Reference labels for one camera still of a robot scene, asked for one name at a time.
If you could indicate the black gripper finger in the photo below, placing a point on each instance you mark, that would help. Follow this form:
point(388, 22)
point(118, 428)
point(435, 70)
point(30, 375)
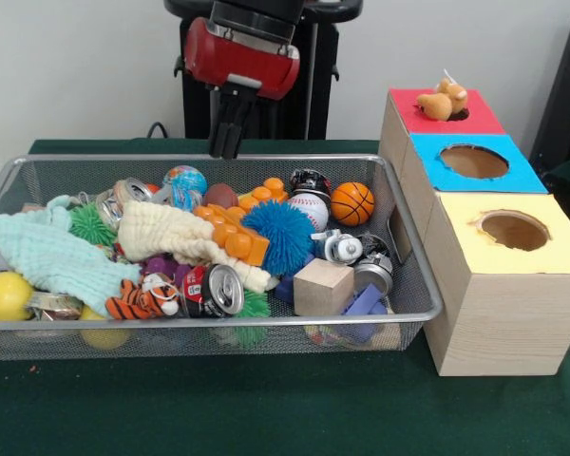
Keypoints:
point(240, 128)
point(221, 133)

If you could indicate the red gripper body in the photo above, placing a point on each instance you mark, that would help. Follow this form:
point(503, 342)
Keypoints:
point(242, 62)

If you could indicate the orange striped tiger plush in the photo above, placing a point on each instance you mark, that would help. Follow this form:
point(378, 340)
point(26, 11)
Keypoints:
point(133, 301)

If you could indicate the brown plush toy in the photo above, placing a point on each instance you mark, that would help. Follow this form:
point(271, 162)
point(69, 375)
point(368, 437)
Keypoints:
point(437, 104)

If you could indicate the silver mesh bin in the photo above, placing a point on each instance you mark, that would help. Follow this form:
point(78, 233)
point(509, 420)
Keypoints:
point(171, 343)

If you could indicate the wooden box with three holes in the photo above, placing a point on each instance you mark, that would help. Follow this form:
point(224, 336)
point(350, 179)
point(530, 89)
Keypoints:
point(503, 323)

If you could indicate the orange building block toy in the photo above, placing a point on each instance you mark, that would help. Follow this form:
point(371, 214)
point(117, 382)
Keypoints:
point(233, 233)

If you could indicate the white baseball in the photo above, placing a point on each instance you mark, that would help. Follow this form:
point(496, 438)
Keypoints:
point(309, 209)

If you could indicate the cream knitted cloth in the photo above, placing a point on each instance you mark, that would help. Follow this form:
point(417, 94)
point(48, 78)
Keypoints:
point(161, 228)

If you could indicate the blue spiky ball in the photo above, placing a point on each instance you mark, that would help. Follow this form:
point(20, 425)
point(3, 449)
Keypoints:
point(278, 237)

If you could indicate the orange basketball toy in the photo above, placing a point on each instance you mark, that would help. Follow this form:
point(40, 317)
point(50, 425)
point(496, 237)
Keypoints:
point(354, 204)

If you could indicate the red black soda can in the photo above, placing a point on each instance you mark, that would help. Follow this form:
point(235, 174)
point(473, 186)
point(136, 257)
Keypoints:
point(214, 290)

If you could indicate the wooden cube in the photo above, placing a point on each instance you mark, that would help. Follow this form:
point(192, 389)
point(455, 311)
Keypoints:
point(320, 287)

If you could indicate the mint green cloth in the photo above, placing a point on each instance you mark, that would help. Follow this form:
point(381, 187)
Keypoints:
point(52, 252)

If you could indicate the yellow ball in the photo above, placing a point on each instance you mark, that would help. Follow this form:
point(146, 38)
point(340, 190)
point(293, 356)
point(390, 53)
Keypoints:
point(2, 297)

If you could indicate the dark green table cloth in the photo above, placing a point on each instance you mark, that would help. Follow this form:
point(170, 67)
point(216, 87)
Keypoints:
point(266, 408)

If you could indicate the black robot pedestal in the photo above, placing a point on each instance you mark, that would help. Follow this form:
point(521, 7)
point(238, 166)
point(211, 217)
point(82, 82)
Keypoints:
point(285, 119)

